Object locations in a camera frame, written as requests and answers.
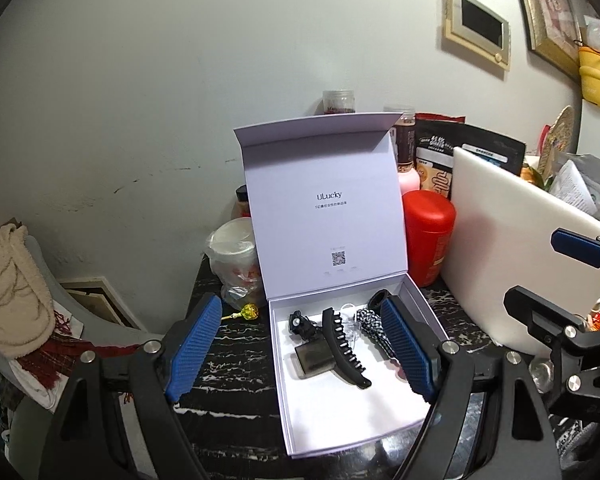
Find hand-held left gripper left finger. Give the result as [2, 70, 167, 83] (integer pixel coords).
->
[37, 292, 223, 480]

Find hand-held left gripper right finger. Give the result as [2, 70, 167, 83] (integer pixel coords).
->
[380, 295, 566, 480]

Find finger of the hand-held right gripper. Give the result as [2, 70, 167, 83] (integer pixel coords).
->
[551, 227, 600, 281]
[503, 285, 600, 366]

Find black white checkered scrunchie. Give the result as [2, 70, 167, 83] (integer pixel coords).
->
[356, 308, 398, 361]

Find black tape roll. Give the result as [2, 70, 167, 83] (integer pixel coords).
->
[367, 289, 392, 313]

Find clear plastic holder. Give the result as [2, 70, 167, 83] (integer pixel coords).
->
[337, 302, 368, 346]

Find large black hair claw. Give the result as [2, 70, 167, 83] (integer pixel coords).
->
[321, 307, 373, 390]

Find smoky transparent plastic box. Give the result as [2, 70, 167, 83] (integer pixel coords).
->
[294, 342, 341, 381]

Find white hinged gift box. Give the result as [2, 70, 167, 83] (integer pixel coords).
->
[232, 111, 451, 458]

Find black pearl hair claw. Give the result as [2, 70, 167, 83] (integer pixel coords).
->
[287, 311, 322, 346]

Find clear drinking glass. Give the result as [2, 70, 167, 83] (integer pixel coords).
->
[527, 355, 558, 393]

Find grey foil bag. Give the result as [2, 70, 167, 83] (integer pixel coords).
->
[550, 152, 600, 221]

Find yellow lollipop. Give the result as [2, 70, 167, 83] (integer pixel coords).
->
[221, 304, 259, 322]

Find white cutting board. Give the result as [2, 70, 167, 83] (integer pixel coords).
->
[440, 146, 600, 351]

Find beige and red scarves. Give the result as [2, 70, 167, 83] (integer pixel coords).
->
[0, 232, 166, 461]

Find plastic bag with cup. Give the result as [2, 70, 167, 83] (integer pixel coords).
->
[203, 217, 270, 311]

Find red canister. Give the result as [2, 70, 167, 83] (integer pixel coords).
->
[401, 190, 457, 288]

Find round woven plate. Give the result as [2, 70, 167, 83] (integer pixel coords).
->
[537, 105, 576, 176]

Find black snack pouch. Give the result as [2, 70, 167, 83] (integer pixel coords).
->
[414, 119, 527, 206]

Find brown jar black lid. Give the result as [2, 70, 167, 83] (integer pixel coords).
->
[235, 185, 252, 219]

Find white cloth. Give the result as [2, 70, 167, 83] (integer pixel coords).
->
[10, 360, 68, 413]

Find beige fleece blanket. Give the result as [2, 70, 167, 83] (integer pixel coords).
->
[0, 224, 56, 361]

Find dark labelled bottle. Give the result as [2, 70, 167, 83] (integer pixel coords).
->
[394, 112, 421, 196]

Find glass jar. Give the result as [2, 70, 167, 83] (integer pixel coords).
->
[322, 89, 356, 116]

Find gold picture frame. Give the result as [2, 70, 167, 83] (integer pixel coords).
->
[510, 0, 588, 81]

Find wall intercom panel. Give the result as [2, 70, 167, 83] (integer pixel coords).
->
[441, 0, 512, 71]

